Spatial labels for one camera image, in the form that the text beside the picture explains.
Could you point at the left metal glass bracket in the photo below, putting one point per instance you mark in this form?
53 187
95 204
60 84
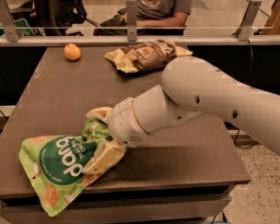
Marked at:
7 21

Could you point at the middle metal glass bracket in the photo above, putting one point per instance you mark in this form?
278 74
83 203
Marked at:
131 10

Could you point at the black office chair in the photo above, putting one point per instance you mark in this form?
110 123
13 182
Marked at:
57 16

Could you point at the seated person in grey shirt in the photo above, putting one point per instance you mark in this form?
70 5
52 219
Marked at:
163 13

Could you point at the orange fruit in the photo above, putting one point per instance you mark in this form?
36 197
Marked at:
72 52

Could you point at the black keyboard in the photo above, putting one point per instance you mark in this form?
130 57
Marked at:
116 22

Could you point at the green crate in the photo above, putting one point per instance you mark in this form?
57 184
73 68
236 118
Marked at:
23 26

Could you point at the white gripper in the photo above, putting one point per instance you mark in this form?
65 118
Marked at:
122 121

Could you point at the brown chip bag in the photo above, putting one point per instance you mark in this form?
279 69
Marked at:
146 56

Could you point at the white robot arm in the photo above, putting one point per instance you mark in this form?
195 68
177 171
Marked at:
191 88

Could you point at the green rice chip bag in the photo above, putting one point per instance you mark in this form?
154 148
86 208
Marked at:
54 165

